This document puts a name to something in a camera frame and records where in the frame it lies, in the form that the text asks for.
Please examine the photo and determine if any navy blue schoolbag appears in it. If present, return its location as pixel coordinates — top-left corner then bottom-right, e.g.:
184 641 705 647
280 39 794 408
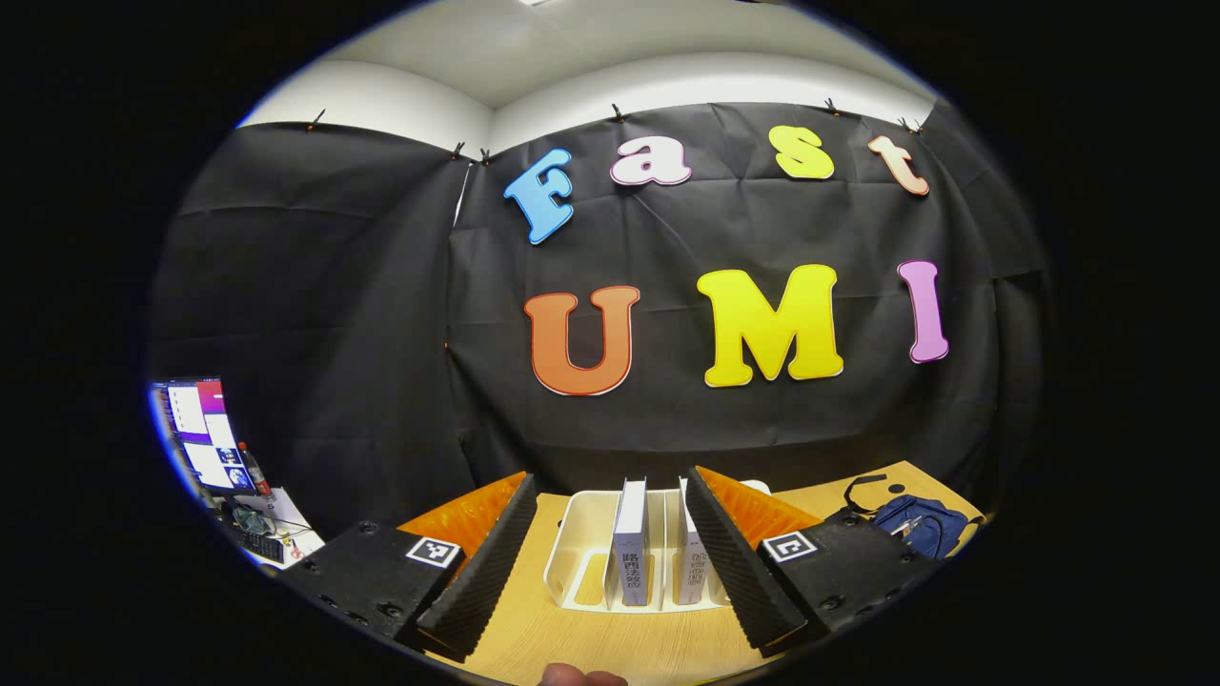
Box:
824 474 985 563

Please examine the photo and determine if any white side desk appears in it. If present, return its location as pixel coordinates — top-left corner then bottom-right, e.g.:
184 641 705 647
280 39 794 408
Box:
221 486 327 573

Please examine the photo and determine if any red capped bottle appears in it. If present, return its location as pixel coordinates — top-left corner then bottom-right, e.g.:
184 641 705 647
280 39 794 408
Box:
238 441 273 498

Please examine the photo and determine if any white plastic bookshelf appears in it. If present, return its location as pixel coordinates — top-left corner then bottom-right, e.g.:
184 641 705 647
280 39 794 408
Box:
543 478 775 614

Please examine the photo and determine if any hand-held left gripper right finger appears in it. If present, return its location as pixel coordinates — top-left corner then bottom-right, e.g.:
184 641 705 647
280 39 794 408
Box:
684 465 940 658

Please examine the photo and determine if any white book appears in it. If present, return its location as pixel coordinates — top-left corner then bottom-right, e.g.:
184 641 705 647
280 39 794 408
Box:
675 476 718 608
610 476 652 608

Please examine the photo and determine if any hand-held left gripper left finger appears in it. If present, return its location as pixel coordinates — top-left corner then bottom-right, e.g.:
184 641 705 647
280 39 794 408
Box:
281 472 539 665

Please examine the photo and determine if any computer monitor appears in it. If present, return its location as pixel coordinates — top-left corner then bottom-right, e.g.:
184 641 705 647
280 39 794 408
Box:
151 378 254 496

